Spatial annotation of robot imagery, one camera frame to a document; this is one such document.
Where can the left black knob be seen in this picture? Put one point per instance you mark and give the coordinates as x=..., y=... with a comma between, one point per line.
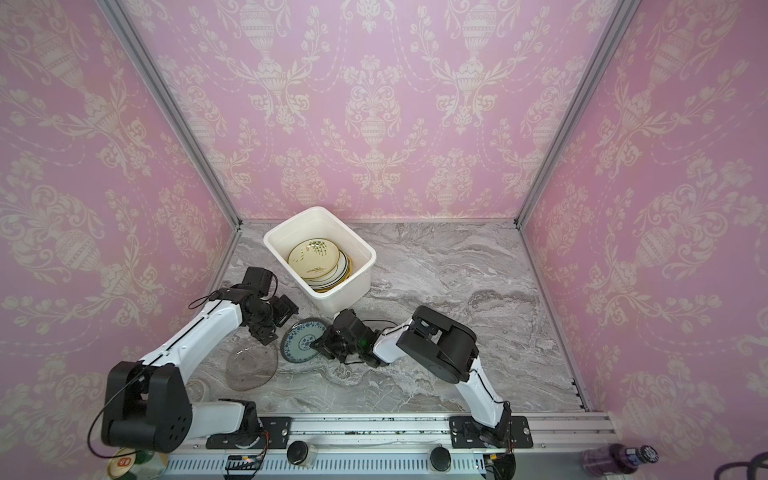
x=298, y=453

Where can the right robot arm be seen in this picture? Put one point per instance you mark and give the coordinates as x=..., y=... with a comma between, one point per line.
x=444, y=347

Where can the white plate with clover emblem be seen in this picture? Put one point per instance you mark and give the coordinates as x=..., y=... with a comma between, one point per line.
x=335, y=276

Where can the cream plate with green leaves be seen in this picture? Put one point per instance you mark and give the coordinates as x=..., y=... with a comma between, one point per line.
x=314, y=258

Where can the black knob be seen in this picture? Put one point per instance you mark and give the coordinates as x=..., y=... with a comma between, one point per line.
x=440, y=459
x=298, y=453

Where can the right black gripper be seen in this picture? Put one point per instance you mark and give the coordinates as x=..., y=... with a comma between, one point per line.
x=335, y=341

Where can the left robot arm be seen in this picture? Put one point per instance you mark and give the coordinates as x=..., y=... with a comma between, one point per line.
x=147, y=406

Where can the yellow white-dotted scalloped plate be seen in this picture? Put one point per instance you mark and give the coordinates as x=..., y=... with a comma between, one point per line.
x=342, y=282

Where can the teal patterned small plate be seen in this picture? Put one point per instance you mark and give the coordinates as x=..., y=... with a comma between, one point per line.
x=296, y=345

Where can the right black knob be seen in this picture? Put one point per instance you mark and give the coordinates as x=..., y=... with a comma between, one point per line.
x=440, y=459

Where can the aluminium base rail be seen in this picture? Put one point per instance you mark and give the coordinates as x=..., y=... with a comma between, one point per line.
x=397, y=446

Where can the clear glass plate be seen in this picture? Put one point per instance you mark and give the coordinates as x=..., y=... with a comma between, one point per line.
x=251, y=365

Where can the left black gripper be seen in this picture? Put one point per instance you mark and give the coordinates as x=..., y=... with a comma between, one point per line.
x=286, y=307

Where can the white plastic bin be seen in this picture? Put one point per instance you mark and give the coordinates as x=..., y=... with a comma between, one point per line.
x=318, y=222

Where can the purple plastic bottle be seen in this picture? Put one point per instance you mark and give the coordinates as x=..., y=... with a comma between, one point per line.
x=617, y=459

